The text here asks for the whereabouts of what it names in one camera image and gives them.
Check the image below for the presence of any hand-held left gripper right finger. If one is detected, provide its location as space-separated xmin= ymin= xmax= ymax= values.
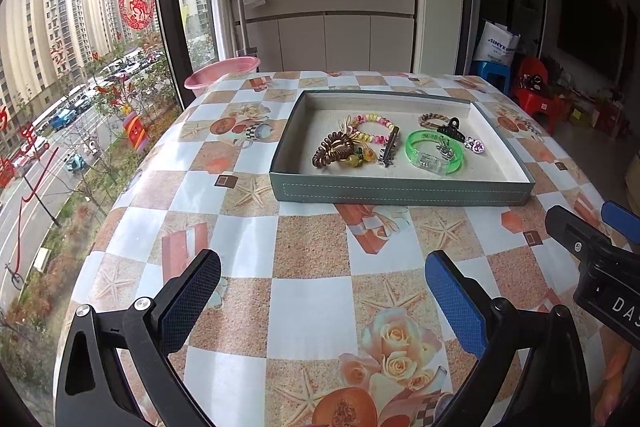
xmin=424 ymin=249 xmax=593 ymax=427

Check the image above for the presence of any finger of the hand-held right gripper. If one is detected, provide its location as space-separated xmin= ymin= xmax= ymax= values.
xmin=545 ymin=205 xmax=628 ymax=265
xmin=601 ymin=201 xmax=640 ymax=239

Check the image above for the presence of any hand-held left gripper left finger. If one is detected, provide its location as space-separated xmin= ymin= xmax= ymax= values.
xmin=52 ymin=249 xmax=222 ymax=427

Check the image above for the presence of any grey tray box white lining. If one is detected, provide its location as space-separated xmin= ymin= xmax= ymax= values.
xmin=269 ymin=89 xmax=535 ymax=208

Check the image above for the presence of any green translucent bracelet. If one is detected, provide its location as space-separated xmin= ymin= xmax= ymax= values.
xmin=405 ymin=130 xmax=466 ymax=176

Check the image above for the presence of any black hair claw clip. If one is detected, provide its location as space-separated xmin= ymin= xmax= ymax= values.
xmin=436 ymin=117 xmax=466 ymax=142

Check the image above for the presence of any yellow beaded hair tie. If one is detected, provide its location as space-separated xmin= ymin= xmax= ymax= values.
xmin=345 ymin=142 xmax=381 ymax=170

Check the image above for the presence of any dark brown hair clip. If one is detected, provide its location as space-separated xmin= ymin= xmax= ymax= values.
xmin=382 ymin=126 xmax=402 ymax=168

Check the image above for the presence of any brown spiral hair tie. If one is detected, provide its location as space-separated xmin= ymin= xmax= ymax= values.
xmin=312 ymin=132 xmax=353 ymax=168

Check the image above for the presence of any person's right hand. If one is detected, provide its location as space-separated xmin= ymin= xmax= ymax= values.
xmin=597 ymin=339 xmax=640 ymax=427

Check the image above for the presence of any checkered floral tablecloth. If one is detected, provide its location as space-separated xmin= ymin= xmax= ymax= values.
xmin=52 ymin=71 xmax=640 ymax=427

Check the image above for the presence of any red plastic stool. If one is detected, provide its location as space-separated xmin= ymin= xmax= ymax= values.
xmin=512 ymin=56 xmax=566 ymax=135

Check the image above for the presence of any red lantern window decal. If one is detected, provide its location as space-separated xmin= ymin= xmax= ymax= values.
xmin=122 ymin=112 xmax=151 ymax=152

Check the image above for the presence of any blue plastic stool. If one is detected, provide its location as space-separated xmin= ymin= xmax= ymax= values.
xmin=470 ymin=59 xmax=511 ymax=95

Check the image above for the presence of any white shopping bag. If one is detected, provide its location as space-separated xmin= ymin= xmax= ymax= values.
xmin=472 ymin=21 xmax=521 ymax=68

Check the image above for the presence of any pink plastic basin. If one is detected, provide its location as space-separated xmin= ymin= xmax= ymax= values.
xmin=184 ymin=57 xmax=262 ymax=100

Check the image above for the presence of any white cabinet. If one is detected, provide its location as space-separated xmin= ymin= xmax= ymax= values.
xmin=229 ymin=0 xmax=421 ymax=75

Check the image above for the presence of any white pole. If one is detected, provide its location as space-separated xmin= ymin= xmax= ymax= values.
xmin=232 ymin=0 xmax=251 ymax=58

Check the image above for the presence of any red horse window decal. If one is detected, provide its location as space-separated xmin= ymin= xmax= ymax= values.
xmin=118 ymin=0 xmax=156 ymax=30

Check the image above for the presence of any brown braided hair tie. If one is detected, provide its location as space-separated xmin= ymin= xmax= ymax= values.
xmin=418 ymin=112 xmax=453 ymax=130

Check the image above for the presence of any pink yellow spiral hair tie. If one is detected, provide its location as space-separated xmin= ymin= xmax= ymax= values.
xmin=350 ymin=113 xmax=396 ymax=148

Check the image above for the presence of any dark window frame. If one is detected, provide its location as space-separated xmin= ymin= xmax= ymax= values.
xmin=150 ymin=0 xmax=226 ymax=112

